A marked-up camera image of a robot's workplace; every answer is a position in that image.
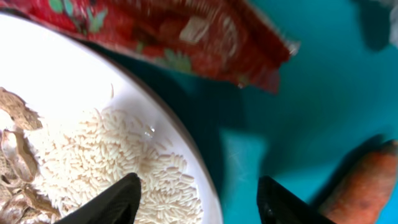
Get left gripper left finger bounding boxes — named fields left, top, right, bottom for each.
left=56, top=172, right=141, bottom=224

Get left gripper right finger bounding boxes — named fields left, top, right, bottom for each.
left=256, top=175, right=335, bottom=224

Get rice and peanut shells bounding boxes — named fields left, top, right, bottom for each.
left=1, top=90, right=204, bottom=223

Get large white plate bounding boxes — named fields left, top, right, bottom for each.
left=1, top=14, right=223, bottom=224

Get orange carrot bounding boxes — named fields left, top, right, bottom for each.
left=319, top=140, right=397, bottom=224

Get teal plastic tray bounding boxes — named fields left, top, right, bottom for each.
left=97, top=0, right=397, bottom=223

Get red snack wrapper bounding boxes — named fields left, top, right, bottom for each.
left=1, top=0, right=299, bottom=93

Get large crumpled white tissue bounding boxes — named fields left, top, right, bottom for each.
left=369, top=0, right=397, bottom=47

